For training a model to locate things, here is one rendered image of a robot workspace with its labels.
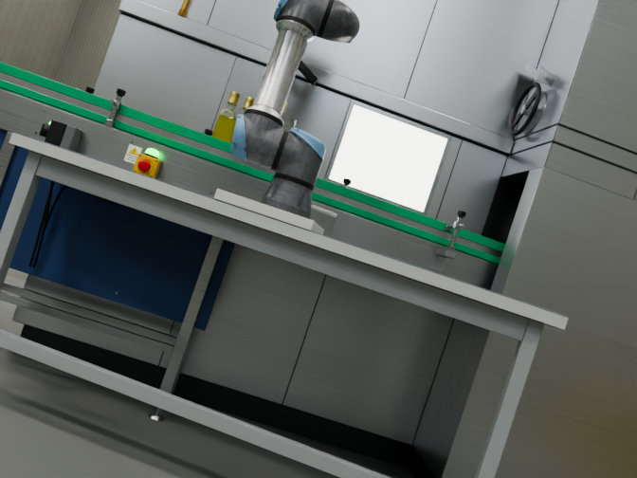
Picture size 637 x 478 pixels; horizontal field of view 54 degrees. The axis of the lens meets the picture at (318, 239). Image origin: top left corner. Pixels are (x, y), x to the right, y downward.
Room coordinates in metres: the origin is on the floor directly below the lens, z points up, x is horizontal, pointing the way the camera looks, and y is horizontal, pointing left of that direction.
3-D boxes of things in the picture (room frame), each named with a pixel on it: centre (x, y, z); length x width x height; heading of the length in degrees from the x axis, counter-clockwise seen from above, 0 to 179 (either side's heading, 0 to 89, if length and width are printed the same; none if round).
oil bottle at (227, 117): (2.26, 0.46, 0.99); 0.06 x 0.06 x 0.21; 7
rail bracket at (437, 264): (2.22, -0.45, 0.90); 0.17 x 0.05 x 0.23; 6
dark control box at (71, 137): (2.02, 0.89, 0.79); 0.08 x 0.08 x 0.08; 6
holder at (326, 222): (2.10, 0.07, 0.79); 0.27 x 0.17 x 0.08; 6
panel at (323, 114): (2.43, 0.07, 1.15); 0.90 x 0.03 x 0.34; 96
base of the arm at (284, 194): (1.76, 0.12, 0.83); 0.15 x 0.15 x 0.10
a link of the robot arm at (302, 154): (1.76, 0.12, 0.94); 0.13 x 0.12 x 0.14; 96
